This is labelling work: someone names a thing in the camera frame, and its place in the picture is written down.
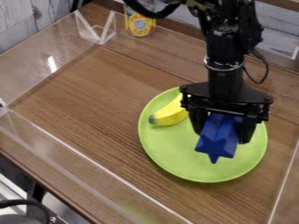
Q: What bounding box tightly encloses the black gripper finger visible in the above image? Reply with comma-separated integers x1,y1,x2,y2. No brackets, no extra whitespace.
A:
239,118,258,144
188,108,210,135

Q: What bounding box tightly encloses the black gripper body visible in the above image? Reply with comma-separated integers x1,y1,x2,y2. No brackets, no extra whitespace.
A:
179,82,274,123

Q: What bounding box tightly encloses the blue star-shaped block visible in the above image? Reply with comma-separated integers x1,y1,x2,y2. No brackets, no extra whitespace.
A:
195,113,243,164

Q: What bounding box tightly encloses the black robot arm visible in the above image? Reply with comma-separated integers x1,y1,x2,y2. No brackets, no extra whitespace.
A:
124,0,274,144

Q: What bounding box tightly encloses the green plate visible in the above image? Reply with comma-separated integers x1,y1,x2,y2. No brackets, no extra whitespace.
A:
138,87,268,183

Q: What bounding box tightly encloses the yellow toy banana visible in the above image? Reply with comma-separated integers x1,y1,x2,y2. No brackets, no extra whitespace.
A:
148,94,188,126

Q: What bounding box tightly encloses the yellow labelled tin can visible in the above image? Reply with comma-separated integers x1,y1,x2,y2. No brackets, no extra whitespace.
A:
124,4,156,38

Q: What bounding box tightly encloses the clear acrylic triangle bracket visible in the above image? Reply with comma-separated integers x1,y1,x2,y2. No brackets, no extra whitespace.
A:
75,10,118,46

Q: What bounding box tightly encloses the clear acrylic front wall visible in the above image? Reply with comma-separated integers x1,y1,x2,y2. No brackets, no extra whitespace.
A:
0,107,192,224

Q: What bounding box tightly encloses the black cable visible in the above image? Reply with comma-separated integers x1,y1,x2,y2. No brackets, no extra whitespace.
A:
0,199,52,220

